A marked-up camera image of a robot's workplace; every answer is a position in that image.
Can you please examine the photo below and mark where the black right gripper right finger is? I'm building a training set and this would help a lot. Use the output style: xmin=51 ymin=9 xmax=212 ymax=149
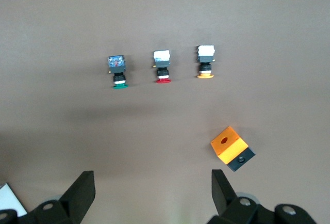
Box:
xmin=208 ymin=169 xmax=260 ymax=224

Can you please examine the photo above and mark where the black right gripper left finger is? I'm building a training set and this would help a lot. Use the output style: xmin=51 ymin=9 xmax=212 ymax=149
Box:
xmin=28 ymin=171 xmax=96 ymax=224

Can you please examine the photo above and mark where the green push button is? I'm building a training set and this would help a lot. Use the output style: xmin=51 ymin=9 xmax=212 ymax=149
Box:
xmin=106 ymin=55 xmax=129 ymax=90

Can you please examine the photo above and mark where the orange black button box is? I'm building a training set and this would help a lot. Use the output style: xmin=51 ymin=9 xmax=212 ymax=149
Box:
xmin=210 ymin=125 xmax=256 ymax=172

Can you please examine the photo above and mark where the white drawer cabinet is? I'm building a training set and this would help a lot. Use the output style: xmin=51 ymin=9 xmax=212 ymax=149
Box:
xmin=0 ymin=182 xmax=28 ymax=217

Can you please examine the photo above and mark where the yellow push button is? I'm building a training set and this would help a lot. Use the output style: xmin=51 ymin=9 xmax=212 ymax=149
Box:
xmin=194 ymin=44 xmax=216 ymax=79

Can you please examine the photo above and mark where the red push button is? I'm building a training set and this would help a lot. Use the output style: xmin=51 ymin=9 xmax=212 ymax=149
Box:
xmin=152 ymin=50 xmax=173 ymax=84

